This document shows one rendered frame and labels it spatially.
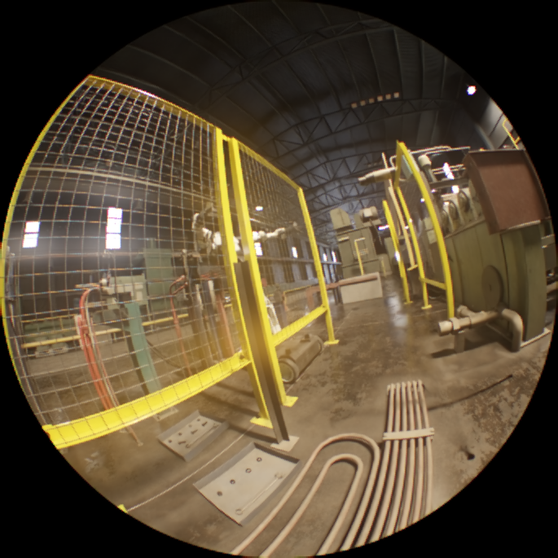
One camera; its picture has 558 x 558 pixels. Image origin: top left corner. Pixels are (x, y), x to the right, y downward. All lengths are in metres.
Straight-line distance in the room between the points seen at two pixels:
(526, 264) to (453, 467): 1.17
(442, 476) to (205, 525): 0.77
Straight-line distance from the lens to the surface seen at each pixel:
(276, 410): 0.85
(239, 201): 1.14
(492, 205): 1.55
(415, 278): 4.28
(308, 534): 0.73
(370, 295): 4.58
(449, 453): 0.89
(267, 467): 0.90
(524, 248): 1.52
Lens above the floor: 0.71
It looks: 3 degrees up
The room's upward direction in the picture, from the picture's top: 11 degrees counter-clockwise
